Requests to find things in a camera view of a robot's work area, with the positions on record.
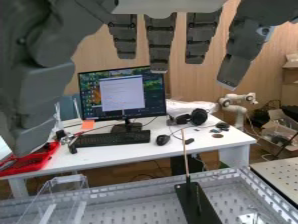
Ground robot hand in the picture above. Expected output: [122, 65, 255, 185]
[0, 0, 298, 158]

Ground black computer monitor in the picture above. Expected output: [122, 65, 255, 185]
[78, 65, 169, 133]

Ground orange paper note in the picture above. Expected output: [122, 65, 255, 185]
[80, 119, 98, 131]

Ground small black object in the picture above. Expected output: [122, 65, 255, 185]
[67, 142, 80, 155]

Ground black keyboard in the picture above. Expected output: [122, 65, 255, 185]
[72, 129, 153, 149]

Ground red tray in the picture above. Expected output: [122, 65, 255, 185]
[0, 141, 62, 178]

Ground white plastic bag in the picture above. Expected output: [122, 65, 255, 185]
[165, 97, 220, 117]

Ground white desk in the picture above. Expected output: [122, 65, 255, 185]
[0, 109, 259, 200]

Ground black computer mouse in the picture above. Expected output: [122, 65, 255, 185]
[155, 133, 173, 147]

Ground black headphones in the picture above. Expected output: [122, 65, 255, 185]
[175, 107, 211, 127]

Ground clear box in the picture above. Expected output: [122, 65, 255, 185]
[18, 173, 91, 224]
[0, 167, 298, 224]

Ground thin stick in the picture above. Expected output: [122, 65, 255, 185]
[180, 127, 193, 184]

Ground small white jointed device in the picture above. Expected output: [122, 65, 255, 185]
[217, 92, 260, 132]

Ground cardboard box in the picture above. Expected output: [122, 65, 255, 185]
[256, 107, 298, 160]

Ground black plate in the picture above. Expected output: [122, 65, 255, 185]
[173, 181, 224, 224]

